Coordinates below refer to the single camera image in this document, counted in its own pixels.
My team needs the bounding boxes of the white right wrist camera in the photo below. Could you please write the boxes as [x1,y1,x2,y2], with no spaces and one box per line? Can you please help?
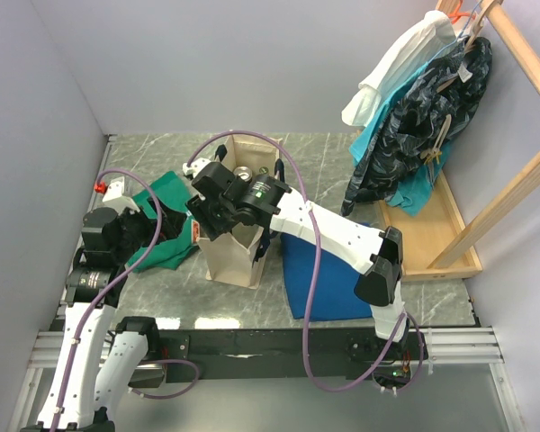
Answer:
[182,157,212,179]

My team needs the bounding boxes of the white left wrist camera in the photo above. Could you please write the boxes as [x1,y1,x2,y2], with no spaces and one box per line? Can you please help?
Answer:
[94,176,140,215]

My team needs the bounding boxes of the dark patterned hanging shirt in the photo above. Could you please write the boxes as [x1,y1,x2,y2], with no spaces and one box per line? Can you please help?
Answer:
[340,37,493,216]

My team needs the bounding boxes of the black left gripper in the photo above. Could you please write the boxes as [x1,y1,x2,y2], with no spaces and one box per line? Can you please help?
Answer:
[112,194,185,262]

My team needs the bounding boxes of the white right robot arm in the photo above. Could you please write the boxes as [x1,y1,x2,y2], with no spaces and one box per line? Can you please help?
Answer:
[183,157,409,358]

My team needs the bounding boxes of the blue folded t-shirt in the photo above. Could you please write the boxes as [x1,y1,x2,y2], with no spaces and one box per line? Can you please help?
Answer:
[280,233,372,322]

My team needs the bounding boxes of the turquoise hanging shirt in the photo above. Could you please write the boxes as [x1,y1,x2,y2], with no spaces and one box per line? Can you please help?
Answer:
[341,57,459,216]

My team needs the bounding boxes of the silver beverage can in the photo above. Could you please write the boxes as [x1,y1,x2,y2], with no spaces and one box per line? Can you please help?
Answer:
[233,166,253,182]

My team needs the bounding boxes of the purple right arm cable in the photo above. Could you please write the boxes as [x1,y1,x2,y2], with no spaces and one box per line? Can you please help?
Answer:
[186,130,428,392]

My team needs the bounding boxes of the beige canvas tote bag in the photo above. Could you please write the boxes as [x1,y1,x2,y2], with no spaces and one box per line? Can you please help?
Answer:
[192,134,280,289]

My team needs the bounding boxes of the wooden clothes rack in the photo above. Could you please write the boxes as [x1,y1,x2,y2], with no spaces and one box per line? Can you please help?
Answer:
[354,1,540,282]

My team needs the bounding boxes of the orange clothes hanger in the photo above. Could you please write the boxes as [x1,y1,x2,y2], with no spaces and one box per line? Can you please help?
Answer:
[448,0,475,24]

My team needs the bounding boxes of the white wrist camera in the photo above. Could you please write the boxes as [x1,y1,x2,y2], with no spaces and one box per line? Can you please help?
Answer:
[94,176,140,215]
[182,157,212,179]

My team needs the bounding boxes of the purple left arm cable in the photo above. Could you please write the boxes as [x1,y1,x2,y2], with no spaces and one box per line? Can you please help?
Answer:
[49,167,201,432]

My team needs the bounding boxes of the green folded t-shirt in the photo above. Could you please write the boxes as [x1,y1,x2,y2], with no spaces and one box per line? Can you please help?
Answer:
[126,173,200,273]

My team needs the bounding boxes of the white hanging shirt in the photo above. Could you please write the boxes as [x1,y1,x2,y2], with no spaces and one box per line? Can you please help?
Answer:
[341,10,455,127]

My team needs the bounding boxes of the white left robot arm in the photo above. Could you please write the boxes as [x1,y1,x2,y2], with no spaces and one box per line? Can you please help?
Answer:
[30,204,187,431]

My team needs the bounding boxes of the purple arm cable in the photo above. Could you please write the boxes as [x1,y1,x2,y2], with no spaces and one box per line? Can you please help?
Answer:
[49,167,201,432]
[186,130,428,392]

